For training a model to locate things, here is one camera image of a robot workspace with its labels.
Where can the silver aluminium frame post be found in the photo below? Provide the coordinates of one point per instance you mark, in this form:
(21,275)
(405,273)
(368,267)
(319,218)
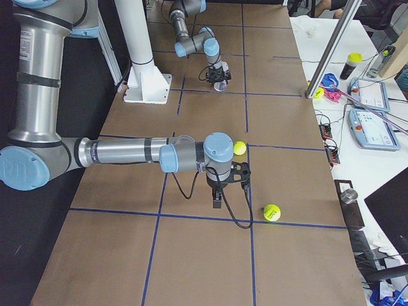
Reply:
(336,37)

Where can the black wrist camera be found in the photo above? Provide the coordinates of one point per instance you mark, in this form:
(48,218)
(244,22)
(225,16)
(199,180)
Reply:
(240,172)

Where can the clear tennis ball can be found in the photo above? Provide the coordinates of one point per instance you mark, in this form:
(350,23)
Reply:
(220,86)

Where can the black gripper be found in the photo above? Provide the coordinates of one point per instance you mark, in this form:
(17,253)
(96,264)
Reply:
(215,187)
(218,76)

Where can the small silver metal cup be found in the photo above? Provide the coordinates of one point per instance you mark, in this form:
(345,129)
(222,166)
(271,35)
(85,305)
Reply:
(348,196)

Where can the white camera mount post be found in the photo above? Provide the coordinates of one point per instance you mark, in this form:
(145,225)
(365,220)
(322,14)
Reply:
(146,84)

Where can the yellow lid drink cup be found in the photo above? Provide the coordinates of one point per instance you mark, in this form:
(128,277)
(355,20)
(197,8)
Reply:
(353,60)

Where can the yellow tennis ball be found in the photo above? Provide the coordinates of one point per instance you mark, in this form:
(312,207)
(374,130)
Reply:
(239,148)
(272,213)

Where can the black computer monitor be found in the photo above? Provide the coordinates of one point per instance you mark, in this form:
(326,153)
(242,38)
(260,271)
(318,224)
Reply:
(388,205)

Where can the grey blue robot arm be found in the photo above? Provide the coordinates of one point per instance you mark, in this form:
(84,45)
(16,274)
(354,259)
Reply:
(204,41)
(86,98)

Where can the blue teach pendant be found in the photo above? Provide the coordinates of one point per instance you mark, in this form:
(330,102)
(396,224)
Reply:
(370,93)
(371,132)

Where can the far blue teach pendant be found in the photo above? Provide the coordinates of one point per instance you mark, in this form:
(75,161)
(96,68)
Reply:
(370,93)

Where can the near blue teach pendant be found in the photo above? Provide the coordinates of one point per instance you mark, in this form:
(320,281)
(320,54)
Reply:
(371,132)

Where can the pink cloth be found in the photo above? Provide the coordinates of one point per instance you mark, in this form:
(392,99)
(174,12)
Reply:
(333,96)

